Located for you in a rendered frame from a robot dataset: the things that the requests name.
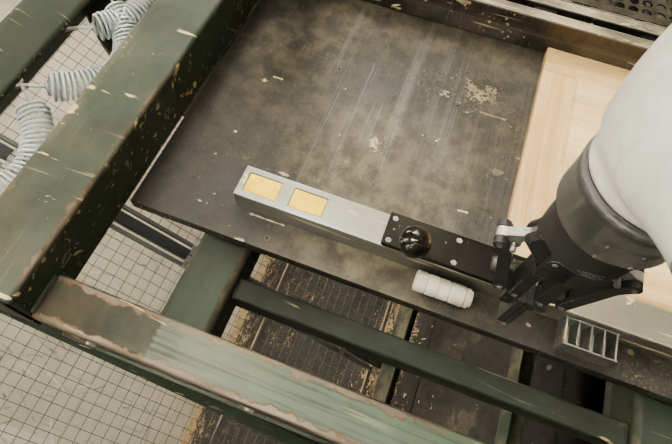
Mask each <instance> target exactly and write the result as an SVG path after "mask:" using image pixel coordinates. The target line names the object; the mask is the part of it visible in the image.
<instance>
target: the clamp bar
mask: <svg viewBox="0 0 672 444"><path fill-rule="evenodd" d="M363 1H366V2H370V3H373V4H377V5H380V6H384V7H387V8H391V9H394V10H398V11H401V12H405V13H408V14H411V15H415V16H418V17H422V18H425V19H429V20H432V21H436V22H439V23H443V24H446V25H450V26H453V27H457V28H460V29H463V30H467V31H470V32H474V33H477V34H481V35H484V36H488V37H491V38H495V39H498V40H502V41H505V42H508V43H512V44H515V45H519V46H522V47H526V48H529V49H533V50H536V51H540V52H543V53H545V52H546V50H547V48H549V47H550V48H553V49H557V50H560V51H564V52H567V53H571V54H574V55H578V56H581V57H585V58H588V59H592V60H595V61H598V62H602V63H605V64H609V65H612V66H616V67H619V68H623V69H626V70H630V71H631V70H632V68H633V67H634V66H635V64H636V63H637V62H638V60H639V59H640V58H641V57H642V56H643V54H644V53H645V52H646V51H647V50H648V49H649V47H650V46H651V45H652V44H653V43H654V42H655V41H656V40H657V38H658V37H659V36H660V35H661V34H662V33H663V32H664V31H665V30H666V29H663V28H659V27H655V26H652V25H648V24H644V23H641V22H637V21H634V20H630V19H626V18H623V17H619V16H615V15H612V14H608V13H604V12H601V11H597V10H593V9H590V8H586V7H582V6H579V5H575V4H571V3H568V2H564V1H560V0H363Z"/></svg>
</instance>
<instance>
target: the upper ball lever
mask: <svg viewBox="0 0 672 444"><path fill-rule="evenodd" d="M431 245H432V239H431V236H430V234H429V232H428V231H427V230H426V229H424V228H423V227H420V226H409V227H407V228H406V229H404V230H403V231H402V233H401V234H400V237H399V247H400V249H401V251H402V252H403V253H404V254H405V255H406V256H408V257H410V258H421V257H423V256H425V255H426V254H427V253H428V252H429V251H430V248H431Z"/></svg>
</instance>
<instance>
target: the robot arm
mask: <svg viewBox="0 0 672 444"><path fill-rule="evenodd" d="M522 242H525V243H526V245H527V246H528V248H529V250H530V252H531V254H530V255H529V256H528V257H527V258H526V259H525V260H524V261H523V262H522V263H521V264H520V265H519V266H517V267H515V265H514V269H513V272H512V271H510V265H511V261H512V256H513V253H515V252H516V249H517V247H520V246H521V243H522ZM493 245H494V247H495V249H496V251H497V253H498V259H497V264H496V270H495V276H494V282H493V286H494V287H495V288H497V289H501V293H500V297H499V300H500V305H499V310H498V314H497V320H500V321H503V322H505V323H508V324H510V323H512V322H513V321H514V320H516V319H517V318H518V317H519V316H521V315H522V314H523V313H524V312H526V311H527V310H529V311H535V312H537V313H541V314H544V313H545V312H546V306H547V305H548V304H555V308H556V309H558V310H560V311H567V310H571V309H574V308H577V307H581V306H584V305H587V304H591V303H594V302H597V301H601V300H604V299H607V298H611V297H614V296H618V295H629V294H641V293H642V292H643V284H644V271H645V269H649V268H653V267H656V266H659V265H661V264H663V263H665V262H666V263H667V265H668V267H669V270H670V272H671V274H672V23H671V24H670V25H669V26H668V27H667V29H666V30H665V31H664V32H663V33H662V34H661V35H660V36H659V37H658V38H657V40H656V41H655V42H654V43H653V44H652V45H651V46H650V47H649V49H648V50H647V51H646V52H645V53H644V54H643V56H642V57H641V58H640V59H639V60H638V62H637V63H636V64H635V66H634V67H633V68H632V70H631V71H630V72H629V74H628V75H627V77H626V78H625V79H624V81H623V82H622V83H621V85H620V87H619V88H618V90H617V91H616V93H615V95H614V96H613V98H612V99H611V101H610V103H609V104H608V106H607V108H606V110H605V112H604V115H603V118H602V121H601V126H600V129H599V131H598V133H597V134H596V135H594V136H593V137H592V139H591V140H590V141H589V142H588V143H587V145H586V146H585V148H584V150H583V152H582V153H581V154H580V156H579V157H578V158H577V159H576V160H575V162H574V163H573V164H572V165H571V166H570V168H569V169H568V170H567V171H566V172H565V174H564V175H563V176H562V178H561V180H560V182H559V184H558V188H557V193H556V199H555V200H554V201H553V203H552V204H551V205H550V206H549V207H548V209H547V210H546V211H545V213H544V214H543V216H542V217H540V218H538V219H534V220H532V221H530V222H529V223H528V224H527V227H514V225H513V223H512V221H511V220H509V219H507V218H500V219H498V223H497V227H496V231H495V235H494V239H493ZM537 282H538V284H537Z"/></svg>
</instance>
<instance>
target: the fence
mask: <svg viewBox="0 0 672 444"><path fill-rule="evenodd" d="M251 173H252V174H255V175H258V176H261V177H264V178H267V179H269V180H272V181H275V182H278V183H281V184H283V185H282V187H281V189H280V192H279V194H278V196H277V198H276V200H275V201H273V200H270V199H267V198H264V197H261V196H258V195H256V194H253V193H250V192H247V191H244V190H243V188H244V186H245V184H246V182H247V180H248V178H249V177H250V175H251ZM295 189H298V190H301V191H304V192H307V193H310V194H313V195H316V196H318V197H321V198H324V199H327V200H328V202H327V205H326V207H325V209H324V212H323V214H322V216H321V217H318V216H315V215H312V214H309V213H307V212H304V211H301V210H298V209H295V208H292V207H290V206H288V204H289V202H290V200H291V198H292V196H293V193H294V191H295ZM233 194H234V197H235V201H236V205H237V206H240V207H242V208H245V209H248V210H251V211H254V212H256V213H259V214H262V215H265V216H268V217H270V218H273V219H276V220H279V221H282V222H284V223H287V224H290V225H293V226H296V227H298V228H301V229H304V230H307V231H309V232H312V233H315V234H318V235H321V236H323V237H326V238H329V239H332V240H335V241H337V242H340V243H343V244H346V245H349V246H351V247H354V248H357V249H360V250H363V251H365V252H368V253H371V254H374V255H377V256H379V257H382V258H385V259H388V260H391V261H393V262H396V263H399V264H402V265H405V266H407V267H410V268H413V269H416V270H422V271H425V272H428V273H429V274H433V275H436V276H439V277H440V278H445V279H447V280H450V281H451V282H456V283H459V284H461V285H464V286H467V288H470V289H472V290H474V291H477V292H480V293H483V294H486V295H488V296H491V297H494V298H497V299H499V297H500V293H501V289H497V288H495V287H494V286H493V284H490V283H488V282H485V281H482V280H479V279H476V278H473V277H471V276H468V275H465V274H462V273H459V272H457V271H454V270H451V269H448V268H445V267H442V266H440V265H437V264H434V263H431V262H428V261H425V260H423V259H420V258H410V257H408V256H406V255H405V254H404V253H403V252H400V251H397V250H394V249H392V248H389V247H386V246H383V245H381V240H382V237H383V234H384V231H385V228H386V226H387V223H388V220H389V217H390V214H387V213H384V212H381V211H378V210H376V209H373V208H370V207H367V206H364V205H361V204H358V203H355V202H352V201H349V200H347V199H344V198H341V197H338V196H335V195H332V194H329V193H326V192H323V191H320V190H318V189H315V188H312V187H309V186H306V185H303V184H300V183H297V182H294V181H291V180H289V179H286V178H283V177H280V176H277V175H274V174H271V173H268V172H265V171H262V170H260V169H257V168H254V167H251V166H247V168H246V170H245V172H244V174H243V175H242V177H241V179H240V181H239V183H238V185H237V187H236V188H235V190H234V192H233ZM542 315H544V316H547V317H550V318H553V319H556V320H559V319H561V318H563V317H564V316H566V315H568V316H570V317H573V318H576V319H579V320H581V321H584V322H587V323H590V324H593V325H595V326H598V327H601V328H604V329H607V330H610V331H612V332H615V333H618V334H620V336H619V340H618V342H620V343H623V344H625V345H628V346H631V347H634V348H637V349H639V350H642V351H645V352H648V353H651V354H653V355H656V356H659V357H662V358H665V359H667V360H670V361H672V312H671V311H668V310H665V309H662V308H660V307H657V306H654V305H651V304H648V303H645V302H642V301H639V300H636V299H633V298H631V297H628V296H625V295H618V296H614V297H611V298H607V299H604V300H601V301H597V302H594V303H591V304H587V305H584V306H581V307H577V308H574V309H571V310H567V311H560V310H558V309H556V308H555V304H548V305H547V306H546V312H545V313H544V314H542Z"/></svg>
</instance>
